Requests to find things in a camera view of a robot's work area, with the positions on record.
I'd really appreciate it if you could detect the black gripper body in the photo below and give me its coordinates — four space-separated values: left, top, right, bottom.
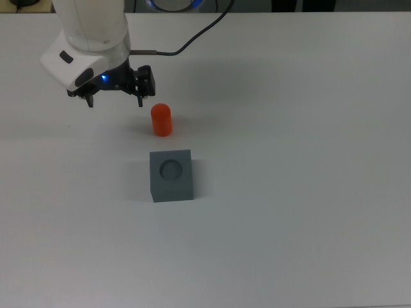
66 57 139 99

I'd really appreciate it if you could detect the grey block with round hole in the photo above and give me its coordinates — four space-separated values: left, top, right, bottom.
149 148 195 203

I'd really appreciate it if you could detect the robot base with blue ring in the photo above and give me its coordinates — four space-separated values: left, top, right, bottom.
146 0 204 10

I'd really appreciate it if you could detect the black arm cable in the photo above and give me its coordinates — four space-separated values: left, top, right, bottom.
130 0 236 57

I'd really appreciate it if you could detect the orange cylinder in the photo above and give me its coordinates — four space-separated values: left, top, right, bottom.
150 103 173 138

